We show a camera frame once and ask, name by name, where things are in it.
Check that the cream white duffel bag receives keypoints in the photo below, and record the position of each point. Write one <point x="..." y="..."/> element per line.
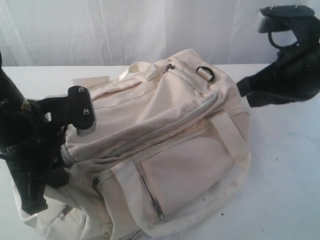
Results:
<point x="169" y="148"/>

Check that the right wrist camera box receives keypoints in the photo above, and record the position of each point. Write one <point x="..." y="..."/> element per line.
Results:
<point x="274" y="18"/>

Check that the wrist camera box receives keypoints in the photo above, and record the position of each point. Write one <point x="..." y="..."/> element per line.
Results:
<point x="76" y="108"/>
<point x="274" y="18"/>

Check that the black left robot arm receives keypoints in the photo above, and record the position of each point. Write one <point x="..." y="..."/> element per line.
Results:
<point x="10" y="85"/>

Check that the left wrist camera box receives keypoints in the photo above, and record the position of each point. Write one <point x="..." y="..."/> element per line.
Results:
<point x="76" y="108"/>

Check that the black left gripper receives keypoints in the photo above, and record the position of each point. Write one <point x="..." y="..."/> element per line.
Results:
<point x="31" y="147"/>

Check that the white backdrop curtain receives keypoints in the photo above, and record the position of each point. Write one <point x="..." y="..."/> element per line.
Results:
<point x="121" y="32"/>

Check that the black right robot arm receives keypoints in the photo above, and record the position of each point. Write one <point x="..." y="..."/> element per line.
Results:
<point x="293" y="77"/>

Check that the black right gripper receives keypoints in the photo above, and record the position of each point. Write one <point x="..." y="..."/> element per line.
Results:
<point x="293" y="77"/>

